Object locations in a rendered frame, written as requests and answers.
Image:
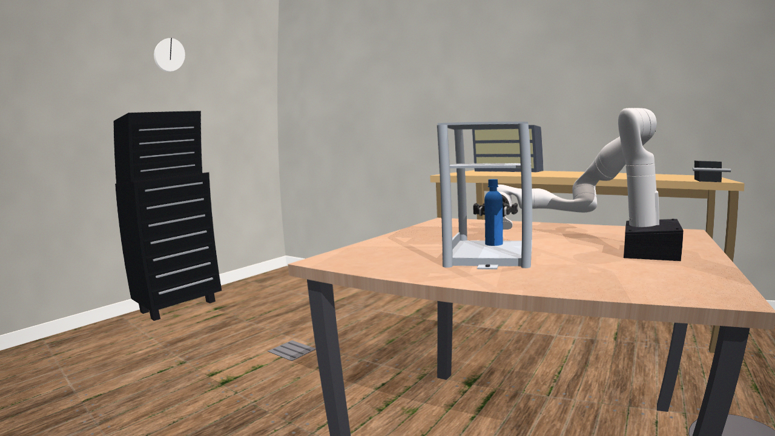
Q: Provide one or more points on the blue bottle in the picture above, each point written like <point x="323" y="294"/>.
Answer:
<point x="493" y="203"/>

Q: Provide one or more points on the grey metal shelving unit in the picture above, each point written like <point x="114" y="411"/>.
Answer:
<point x="475" y="252"/>

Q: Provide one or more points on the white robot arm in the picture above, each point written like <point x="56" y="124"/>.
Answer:
<point x="636" y="127"/>

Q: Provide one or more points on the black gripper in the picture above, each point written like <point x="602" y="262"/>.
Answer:
<point x="507" y="209"/>

